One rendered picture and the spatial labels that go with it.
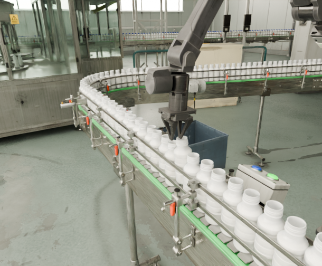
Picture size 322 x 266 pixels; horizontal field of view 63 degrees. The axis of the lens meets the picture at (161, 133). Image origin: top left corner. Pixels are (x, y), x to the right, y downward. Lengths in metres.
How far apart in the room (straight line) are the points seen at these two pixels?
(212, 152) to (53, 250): 1.42
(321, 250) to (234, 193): 0.22
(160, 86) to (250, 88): 2.32
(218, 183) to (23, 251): 1.87
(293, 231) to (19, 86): 3.83
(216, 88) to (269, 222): 2.26
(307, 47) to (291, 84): 3.62
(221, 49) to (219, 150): 3.84
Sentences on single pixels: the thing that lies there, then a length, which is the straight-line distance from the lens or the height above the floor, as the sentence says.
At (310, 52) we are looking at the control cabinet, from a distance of 6.92.
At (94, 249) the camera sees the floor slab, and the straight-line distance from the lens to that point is 2.20.
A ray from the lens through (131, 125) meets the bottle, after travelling 1.19.
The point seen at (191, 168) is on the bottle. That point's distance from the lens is 0.82.
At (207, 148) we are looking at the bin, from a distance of 1.49.
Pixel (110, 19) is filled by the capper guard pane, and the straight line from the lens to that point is 6.32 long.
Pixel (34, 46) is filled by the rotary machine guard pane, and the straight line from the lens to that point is 4.07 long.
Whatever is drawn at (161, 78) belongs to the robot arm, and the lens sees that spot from 0.73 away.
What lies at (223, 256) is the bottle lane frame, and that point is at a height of 0.97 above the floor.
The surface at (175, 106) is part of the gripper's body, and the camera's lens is 0.77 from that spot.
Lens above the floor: 1.54
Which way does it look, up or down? 22 degrees down
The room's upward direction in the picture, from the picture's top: 1 degrees counter-clockwise
